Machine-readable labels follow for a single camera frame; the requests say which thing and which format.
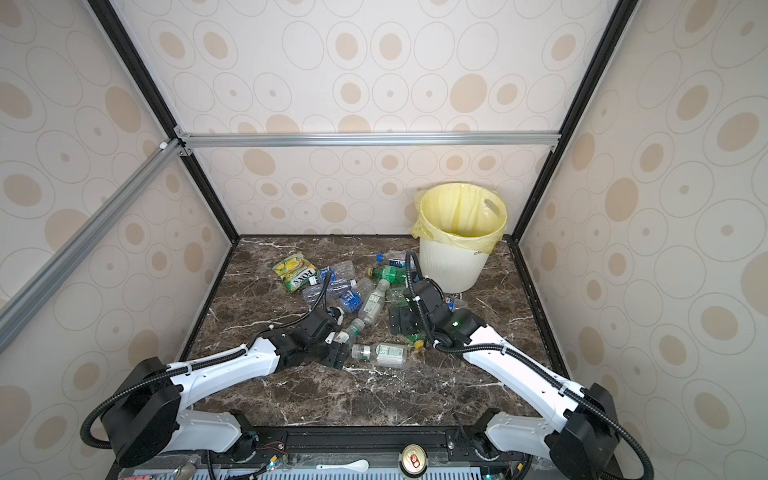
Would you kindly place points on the clear bottle blue cap far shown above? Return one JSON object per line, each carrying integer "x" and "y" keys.
{"x": 395, "y": 258}

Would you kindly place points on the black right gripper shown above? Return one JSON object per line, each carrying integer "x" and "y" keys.
{"x": 402, "y": 311}

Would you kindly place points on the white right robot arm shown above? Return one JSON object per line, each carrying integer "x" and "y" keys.
{"x": 577, "y": 428}

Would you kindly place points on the green bottle yellow cap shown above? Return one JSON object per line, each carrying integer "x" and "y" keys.
{"x": 416, "y": 340}
{"x": 395, "y": 276}

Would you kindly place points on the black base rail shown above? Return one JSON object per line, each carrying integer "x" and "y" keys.
{"x": 454, "y": 452}

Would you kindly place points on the clear bottle blue label small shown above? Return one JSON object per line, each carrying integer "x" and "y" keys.
{"x": 350, "y": 302}

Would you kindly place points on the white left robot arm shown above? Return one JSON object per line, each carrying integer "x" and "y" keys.
{"x": 152, "y": 411}

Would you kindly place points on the white plastic spoon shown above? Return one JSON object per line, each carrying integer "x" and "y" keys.
{"x": 358, "y": 466}

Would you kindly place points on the clear bottle white green label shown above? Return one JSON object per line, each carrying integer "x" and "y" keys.
{"x": 349, "y": 335}

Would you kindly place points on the diagonal aluminium rail left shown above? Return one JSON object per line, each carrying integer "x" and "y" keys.
{"x": 22, "y": 308}

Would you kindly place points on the horizontal aluminium rail back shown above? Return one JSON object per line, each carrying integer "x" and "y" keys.
{"x": 373, "y": 139}

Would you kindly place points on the green bottle yellow cap lower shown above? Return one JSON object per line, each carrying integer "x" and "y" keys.
{"x": 416, "y": 340}

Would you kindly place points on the clear crushed bottle blue label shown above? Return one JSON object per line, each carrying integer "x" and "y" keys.
{"x": 344, "y": 270}

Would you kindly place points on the clear bottle grey cap tall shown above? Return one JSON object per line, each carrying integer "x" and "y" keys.
{"x": 375, "y": 303}

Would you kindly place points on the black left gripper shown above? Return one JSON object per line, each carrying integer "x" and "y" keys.
{"x": 337, "y": 359}

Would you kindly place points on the green Fox's candy bag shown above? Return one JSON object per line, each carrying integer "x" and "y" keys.
{"x": 295, "y": 271}

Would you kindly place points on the clear bottle green label bottom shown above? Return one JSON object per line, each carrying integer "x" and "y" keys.
{"x": 381, "y": 354}

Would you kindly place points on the drink can top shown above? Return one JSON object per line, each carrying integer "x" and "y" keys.
{"x": 413, "y": 461}

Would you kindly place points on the green bottle yellow cap upper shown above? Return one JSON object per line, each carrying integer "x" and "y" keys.
{"x": 395, "y": 276}

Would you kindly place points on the yellow plastic bin liner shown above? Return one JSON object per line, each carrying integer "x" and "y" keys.
{"x": 460, "y": 215}

